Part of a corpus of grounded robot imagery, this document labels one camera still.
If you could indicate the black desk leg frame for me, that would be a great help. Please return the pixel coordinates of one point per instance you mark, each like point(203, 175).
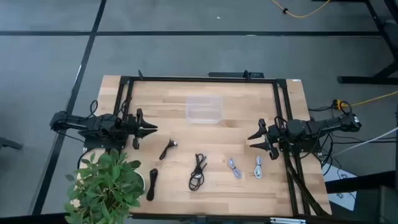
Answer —
point(379, 29)

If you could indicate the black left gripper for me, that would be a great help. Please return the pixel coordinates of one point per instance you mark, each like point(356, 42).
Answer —
point(137, 128)

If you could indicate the white plant pot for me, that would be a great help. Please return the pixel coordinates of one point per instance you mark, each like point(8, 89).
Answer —
point(142, 182)

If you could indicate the black aluminium table frame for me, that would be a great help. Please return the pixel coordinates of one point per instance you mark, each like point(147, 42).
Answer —
point(202, 79)

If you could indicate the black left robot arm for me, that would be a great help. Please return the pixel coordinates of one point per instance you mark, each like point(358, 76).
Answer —
point(93, 123)

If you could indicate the white paper sheet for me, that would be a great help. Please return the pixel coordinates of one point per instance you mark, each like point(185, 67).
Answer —
point(342, 186)

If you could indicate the green leafy plant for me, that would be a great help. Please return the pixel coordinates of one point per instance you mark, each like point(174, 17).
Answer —
point(105, 186)

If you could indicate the clear plastic container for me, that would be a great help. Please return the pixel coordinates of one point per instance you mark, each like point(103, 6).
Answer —
point(203, 118)

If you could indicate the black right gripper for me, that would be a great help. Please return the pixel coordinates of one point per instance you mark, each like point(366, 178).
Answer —
point(270, 137)

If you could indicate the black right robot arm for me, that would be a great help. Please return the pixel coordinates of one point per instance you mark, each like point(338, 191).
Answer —
point(311, 127)

